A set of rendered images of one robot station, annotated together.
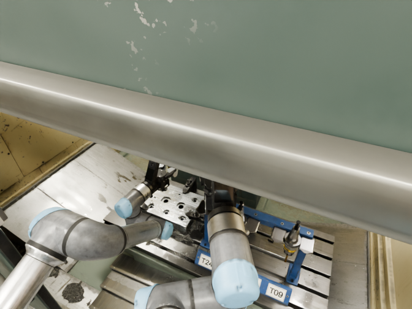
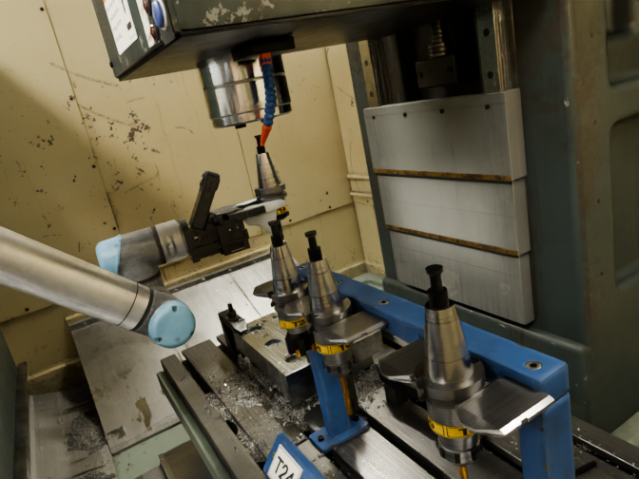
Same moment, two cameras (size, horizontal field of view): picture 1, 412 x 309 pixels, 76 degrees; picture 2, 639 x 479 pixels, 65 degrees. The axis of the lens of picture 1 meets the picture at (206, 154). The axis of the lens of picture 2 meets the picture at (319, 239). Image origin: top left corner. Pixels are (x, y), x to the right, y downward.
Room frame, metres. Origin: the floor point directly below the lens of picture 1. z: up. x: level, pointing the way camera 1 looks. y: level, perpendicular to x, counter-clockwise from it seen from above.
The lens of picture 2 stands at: (0.24, -0.51, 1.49)
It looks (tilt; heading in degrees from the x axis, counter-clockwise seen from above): 16 degrees down; 37
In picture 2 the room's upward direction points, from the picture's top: 12 degrees counter-clockwise
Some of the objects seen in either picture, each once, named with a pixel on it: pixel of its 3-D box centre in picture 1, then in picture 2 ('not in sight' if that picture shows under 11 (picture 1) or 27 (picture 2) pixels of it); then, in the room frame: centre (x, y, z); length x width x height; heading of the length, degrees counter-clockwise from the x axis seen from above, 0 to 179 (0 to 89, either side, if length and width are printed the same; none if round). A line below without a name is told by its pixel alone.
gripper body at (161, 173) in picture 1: (155, 182); (214, 232); (0.88, 0.23, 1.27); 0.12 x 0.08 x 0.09; 147
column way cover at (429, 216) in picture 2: not in sight; (442, 205); (1.39, -0.03, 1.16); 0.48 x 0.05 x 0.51; 65
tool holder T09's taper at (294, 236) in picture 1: (294, 233); (443, 337); (0.61, -0.34, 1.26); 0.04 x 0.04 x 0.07
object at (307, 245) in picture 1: (306, 246); (497, 408); (0.59, -0.39, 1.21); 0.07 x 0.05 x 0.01; 155
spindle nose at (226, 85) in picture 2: not in sight; (245, 88); (0.99, 0.16, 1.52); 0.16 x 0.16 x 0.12
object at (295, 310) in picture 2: not in sight; (307, 304); (0.73, -0.09, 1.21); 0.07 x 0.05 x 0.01; 155
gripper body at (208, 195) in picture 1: (221, 202); not in sight; (0.41, -0.03, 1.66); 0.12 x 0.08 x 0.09; 5
